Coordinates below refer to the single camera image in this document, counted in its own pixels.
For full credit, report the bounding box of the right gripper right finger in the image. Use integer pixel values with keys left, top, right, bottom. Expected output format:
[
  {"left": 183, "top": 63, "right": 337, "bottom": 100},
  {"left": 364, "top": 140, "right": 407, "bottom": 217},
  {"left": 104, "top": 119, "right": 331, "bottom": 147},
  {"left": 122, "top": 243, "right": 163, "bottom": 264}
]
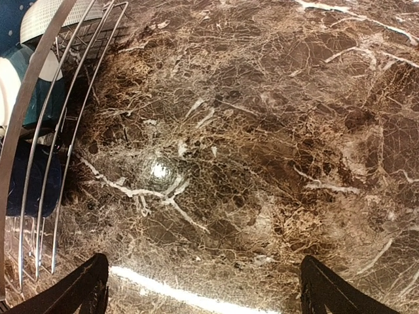
[{"left": 301, "top": 255, "right": 397, "bottom": 314}]

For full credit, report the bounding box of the blue dotted plate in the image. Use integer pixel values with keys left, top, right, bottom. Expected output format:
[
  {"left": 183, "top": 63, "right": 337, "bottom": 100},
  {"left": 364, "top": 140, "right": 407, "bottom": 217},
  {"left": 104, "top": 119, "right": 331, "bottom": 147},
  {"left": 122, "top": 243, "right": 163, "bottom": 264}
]
[{"left": 0, "top": 0, "right": 35, "bottom": 56}]

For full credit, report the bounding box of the white saucer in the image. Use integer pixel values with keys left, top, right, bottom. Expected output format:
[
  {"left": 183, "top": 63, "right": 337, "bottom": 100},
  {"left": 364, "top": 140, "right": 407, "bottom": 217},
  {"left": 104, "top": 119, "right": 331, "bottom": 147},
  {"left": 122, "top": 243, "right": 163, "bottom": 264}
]
[{"left": 1, "top": 45, "right": 66, "bottom": 129}]

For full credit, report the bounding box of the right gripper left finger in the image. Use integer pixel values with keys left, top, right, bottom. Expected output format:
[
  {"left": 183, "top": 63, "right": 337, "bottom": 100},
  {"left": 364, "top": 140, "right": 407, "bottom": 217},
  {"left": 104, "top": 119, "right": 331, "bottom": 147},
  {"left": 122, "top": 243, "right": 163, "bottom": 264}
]
[{"left": 6, "top": 253, "right": 109, "bottom": 313}]

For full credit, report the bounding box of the wire metal dish rack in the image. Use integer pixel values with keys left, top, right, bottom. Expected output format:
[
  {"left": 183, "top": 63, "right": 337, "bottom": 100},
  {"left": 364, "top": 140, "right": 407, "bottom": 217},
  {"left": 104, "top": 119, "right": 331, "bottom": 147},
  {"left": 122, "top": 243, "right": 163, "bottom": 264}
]
[{"left": 1, "top": 1, "right": 129, "bottom": 309}]

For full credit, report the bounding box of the dark blue mug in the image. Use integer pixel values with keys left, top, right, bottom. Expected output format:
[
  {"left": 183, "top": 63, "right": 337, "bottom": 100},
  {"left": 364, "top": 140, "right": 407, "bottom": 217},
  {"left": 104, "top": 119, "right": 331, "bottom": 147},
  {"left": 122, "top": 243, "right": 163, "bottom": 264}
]
[{"left": 6, "top": 140, "right": 62, "bottom": 217}]

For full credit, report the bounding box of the pale green bowl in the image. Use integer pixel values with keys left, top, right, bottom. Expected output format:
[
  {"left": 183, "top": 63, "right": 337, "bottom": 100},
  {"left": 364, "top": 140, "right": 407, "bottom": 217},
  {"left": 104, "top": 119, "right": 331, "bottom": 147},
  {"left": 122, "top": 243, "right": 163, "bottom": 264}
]
[{"left": 20, "top": 0, "right": 103, "bottom": 44}]

